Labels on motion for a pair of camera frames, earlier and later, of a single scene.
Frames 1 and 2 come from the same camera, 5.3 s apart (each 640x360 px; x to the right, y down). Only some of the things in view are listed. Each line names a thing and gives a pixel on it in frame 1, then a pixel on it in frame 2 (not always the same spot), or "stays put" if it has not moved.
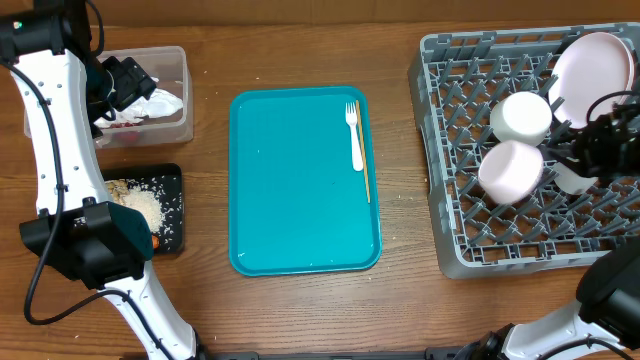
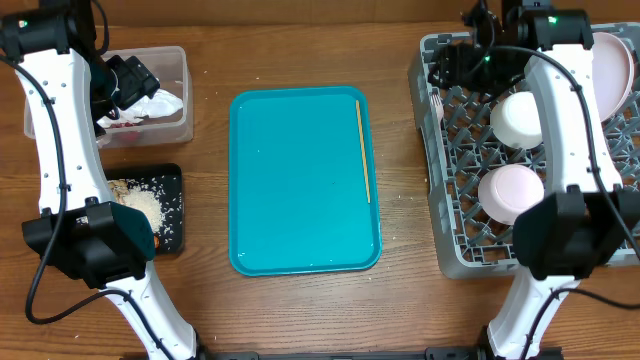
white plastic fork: x=352 y=113 to x=437 y=103
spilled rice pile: x=147 y=202 stays put
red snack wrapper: x=125 y=124 stays put
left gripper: x=134 y=82 stays put
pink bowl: x=509 y=171 to x=508 y=190
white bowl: x=520 y=116 stays put
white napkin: x=157 y=102 stays put
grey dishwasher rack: x=457 y=80 stays put
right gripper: x=586 y=146 to x=452 y=61
